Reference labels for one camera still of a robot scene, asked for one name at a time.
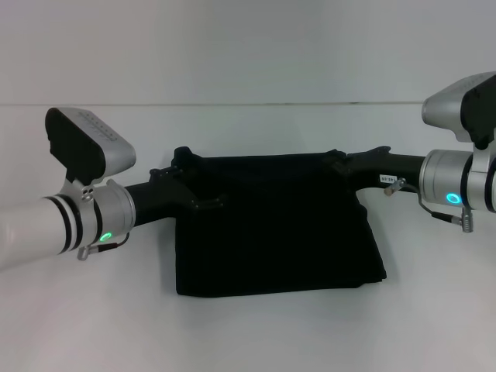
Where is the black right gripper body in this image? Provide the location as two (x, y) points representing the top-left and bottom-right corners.
(346, 146), (428, 194)

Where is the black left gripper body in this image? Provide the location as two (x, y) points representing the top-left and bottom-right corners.
(124, 165), (199, 230)

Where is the black shirt with FREE print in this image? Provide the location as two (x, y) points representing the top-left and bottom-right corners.
(172, 146), (388, 300)

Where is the right gripper cable with plug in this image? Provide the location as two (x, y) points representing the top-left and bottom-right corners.
(382, 177), (473, 233)

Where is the gripper cable with plug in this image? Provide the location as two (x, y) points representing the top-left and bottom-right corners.
(77, 231), (131, 261)
(382, 177), (473, 233)

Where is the left gripper cable with plug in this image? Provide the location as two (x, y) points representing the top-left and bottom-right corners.
(77, 231), (131, 261)

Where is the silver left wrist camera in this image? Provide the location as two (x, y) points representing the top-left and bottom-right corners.
(43, 107), (137, 203)

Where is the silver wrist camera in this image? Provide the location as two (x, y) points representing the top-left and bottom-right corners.
(43, 107), (137, 203)
(422, 71), (496, 164)

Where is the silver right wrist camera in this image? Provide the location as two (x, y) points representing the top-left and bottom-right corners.
(422, 71), (496, 164)

